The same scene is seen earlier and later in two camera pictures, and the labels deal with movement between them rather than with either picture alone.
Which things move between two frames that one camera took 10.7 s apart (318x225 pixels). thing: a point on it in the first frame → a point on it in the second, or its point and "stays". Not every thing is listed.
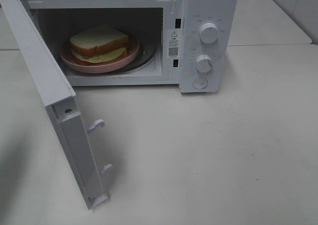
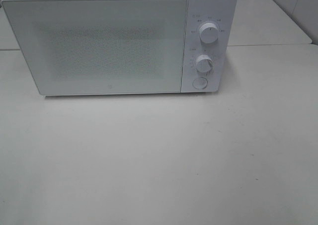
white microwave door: x=74 y=134 → x=76 y=46
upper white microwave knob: x=209 y=33 stays
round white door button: x=199 y=83 stays
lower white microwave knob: x=204 y=64 stays
